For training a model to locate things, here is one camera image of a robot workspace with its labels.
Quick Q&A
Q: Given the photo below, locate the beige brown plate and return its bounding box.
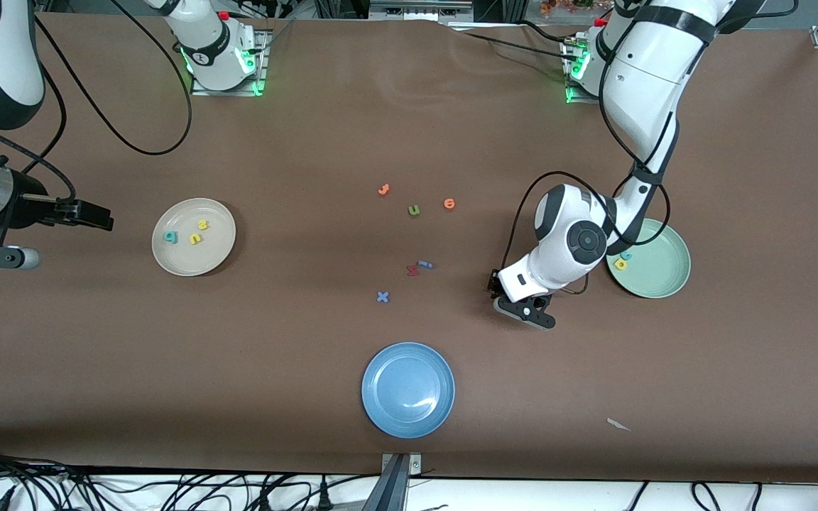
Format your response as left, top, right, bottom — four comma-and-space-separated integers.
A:
151, 197, 237, 278

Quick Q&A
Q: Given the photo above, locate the blue plate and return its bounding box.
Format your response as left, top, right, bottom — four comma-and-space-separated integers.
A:
361, 341, 456, 439

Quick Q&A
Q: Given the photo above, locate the light green plate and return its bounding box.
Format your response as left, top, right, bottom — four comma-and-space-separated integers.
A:
608, 217, 692, 299

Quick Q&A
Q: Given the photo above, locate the brown table cover sheet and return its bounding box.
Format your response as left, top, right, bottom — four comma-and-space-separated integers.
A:
0, 14, 818, 483

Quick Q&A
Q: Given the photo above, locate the grey control box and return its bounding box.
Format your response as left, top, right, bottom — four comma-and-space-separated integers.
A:
369, 0, 475, 23

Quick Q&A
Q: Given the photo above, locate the colourful flower decoration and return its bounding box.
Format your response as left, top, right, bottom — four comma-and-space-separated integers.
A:
538, 0, 598, 16

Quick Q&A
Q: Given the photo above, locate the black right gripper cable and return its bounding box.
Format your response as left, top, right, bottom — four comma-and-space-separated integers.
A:
0, 64, 77, 210

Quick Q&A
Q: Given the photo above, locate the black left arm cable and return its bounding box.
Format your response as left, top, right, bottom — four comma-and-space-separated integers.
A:
503, 21, 672, 295

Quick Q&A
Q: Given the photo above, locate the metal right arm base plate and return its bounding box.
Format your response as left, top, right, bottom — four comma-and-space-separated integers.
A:
191, 32, 268, 97

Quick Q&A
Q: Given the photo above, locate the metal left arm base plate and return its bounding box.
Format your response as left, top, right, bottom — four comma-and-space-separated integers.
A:
564, 39, 605, 106

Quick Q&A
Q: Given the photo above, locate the metal camera stand bracket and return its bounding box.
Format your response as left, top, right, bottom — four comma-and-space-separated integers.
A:
381, 453, 422, 511

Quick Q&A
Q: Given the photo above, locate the black base power cable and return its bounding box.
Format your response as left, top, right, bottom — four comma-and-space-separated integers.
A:
452, 20, 580, 61

